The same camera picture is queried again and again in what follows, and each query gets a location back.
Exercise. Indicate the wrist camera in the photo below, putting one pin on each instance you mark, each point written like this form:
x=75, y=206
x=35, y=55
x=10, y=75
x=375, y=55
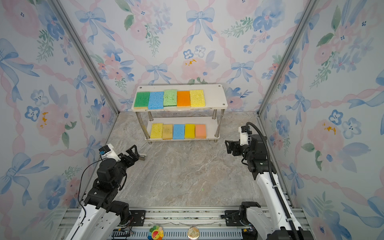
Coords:
x=245, y=135
x=107, y=152

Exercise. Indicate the blue sponge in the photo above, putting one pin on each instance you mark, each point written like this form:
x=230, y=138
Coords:
x=156, y=101
x=179, y=132

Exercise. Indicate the light green sponge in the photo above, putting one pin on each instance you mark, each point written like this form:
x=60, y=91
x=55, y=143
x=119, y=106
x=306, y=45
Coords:
x=170, y=98

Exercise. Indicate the pale yellow worn sponge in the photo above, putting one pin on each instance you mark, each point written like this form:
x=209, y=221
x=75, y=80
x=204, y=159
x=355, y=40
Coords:
x=167, y=133

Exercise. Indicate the colourful round toy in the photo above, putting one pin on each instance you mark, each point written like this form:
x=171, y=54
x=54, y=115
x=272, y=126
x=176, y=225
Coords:
x=156, y=233

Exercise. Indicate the dark green sponge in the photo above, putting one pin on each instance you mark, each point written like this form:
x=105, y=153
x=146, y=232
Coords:
x=142, y=100

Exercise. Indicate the round brass disc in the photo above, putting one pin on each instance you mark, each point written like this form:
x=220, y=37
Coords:
x=193, y=233

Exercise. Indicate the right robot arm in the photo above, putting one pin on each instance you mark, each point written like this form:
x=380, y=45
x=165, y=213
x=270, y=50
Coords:
x=280, y=223

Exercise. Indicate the small grey metal piece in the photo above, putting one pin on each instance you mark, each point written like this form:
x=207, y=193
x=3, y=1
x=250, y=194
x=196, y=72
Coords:
x=142, y=156

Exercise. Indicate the white two-tier shelf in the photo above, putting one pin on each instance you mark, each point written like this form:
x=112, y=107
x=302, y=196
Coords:
x=180, y=112

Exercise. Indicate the orange sponge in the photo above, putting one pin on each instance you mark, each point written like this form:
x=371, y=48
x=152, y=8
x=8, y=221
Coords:
x=183, y=99

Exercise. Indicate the bright yellow sponge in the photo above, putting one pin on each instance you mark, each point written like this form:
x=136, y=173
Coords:
x=157, y=131

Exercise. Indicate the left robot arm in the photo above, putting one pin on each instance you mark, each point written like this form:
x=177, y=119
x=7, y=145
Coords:
x=101, y=213

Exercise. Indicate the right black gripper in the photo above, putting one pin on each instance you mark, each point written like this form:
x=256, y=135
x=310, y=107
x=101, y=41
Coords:
x=232, y=144

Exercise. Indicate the yellow sponge front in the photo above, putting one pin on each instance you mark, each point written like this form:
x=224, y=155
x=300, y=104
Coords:
x=190, y=131

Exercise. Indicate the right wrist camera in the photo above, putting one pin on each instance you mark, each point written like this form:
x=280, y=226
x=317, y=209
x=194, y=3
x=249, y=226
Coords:
x=245, y=135

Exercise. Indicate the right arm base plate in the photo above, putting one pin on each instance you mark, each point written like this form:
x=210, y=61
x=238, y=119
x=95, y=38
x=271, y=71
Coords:
x=233, y=219

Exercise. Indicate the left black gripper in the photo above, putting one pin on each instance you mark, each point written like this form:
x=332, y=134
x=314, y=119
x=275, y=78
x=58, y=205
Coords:
x=134, y=157

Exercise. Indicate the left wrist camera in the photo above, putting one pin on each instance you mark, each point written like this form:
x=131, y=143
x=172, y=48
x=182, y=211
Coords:
x=107, y=152

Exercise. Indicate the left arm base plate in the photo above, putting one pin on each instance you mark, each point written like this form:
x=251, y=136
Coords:
x=135, y=218

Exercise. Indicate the salmon pink sponge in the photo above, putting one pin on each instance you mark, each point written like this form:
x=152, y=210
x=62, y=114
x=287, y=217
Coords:
x=200, y=131

